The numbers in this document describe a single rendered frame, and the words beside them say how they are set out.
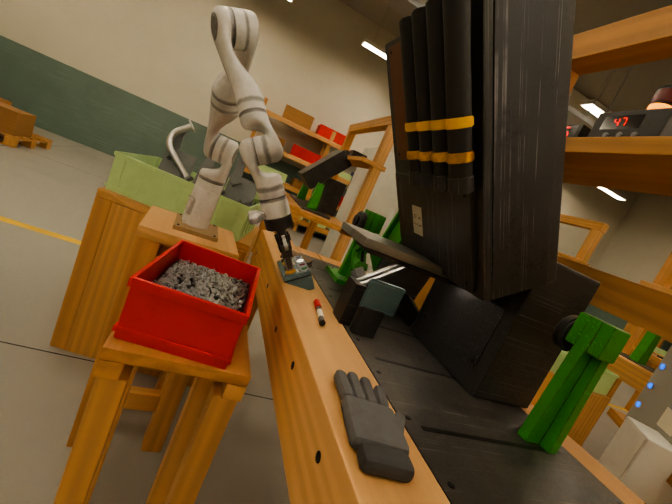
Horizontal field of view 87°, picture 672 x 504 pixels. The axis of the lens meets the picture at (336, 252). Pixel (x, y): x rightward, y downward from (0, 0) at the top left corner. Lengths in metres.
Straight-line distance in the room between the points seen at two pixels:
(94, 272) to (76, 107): 6.80
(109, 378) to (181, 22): 7.87
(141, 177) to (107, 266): 0.43
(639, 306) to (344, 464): 0.79
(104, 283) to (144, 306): 1.22
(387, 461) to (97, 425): 0.53
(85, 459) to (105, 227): 1.17
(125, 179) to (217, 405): 1.25
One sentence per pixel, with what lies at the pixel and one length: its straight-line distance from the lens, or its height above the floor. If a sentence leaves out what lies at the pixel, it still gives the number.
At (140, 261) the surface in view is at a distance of 1.29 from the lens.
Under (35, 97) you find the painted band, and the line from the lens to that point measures 8.82.
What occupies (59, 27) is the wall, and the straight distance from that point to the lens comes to 8.79.
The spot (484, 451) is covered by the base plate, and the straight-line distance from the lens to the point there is 0.71.
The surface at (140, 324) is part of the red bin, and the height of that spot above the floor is 0.84.
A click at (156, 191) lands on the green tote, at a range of 1.76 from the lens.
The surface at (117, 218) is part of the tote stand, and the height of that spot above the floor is 0.69.
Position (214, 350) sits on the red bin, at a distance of 0.72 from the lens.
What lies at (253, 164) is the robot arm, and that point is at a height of 1.17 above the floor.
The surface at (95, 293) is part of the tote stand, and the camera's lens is 1.96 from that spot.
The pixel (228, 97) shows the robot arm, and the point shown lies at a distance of 1.14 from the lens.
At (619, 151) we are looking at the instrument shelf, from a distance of 0.99.
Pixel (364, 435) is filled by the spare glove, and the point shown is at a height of 0.92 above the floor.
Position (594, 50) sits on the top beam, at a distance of 1.42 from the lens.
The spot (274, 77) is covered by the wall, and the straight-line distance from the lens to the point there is 8.12.
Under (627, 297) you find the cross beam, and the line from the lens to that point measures 1.09.
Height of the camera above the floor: 1.20
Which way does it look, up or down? 10 degrees down
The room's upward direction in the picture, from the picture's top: 24 degrees clockwise
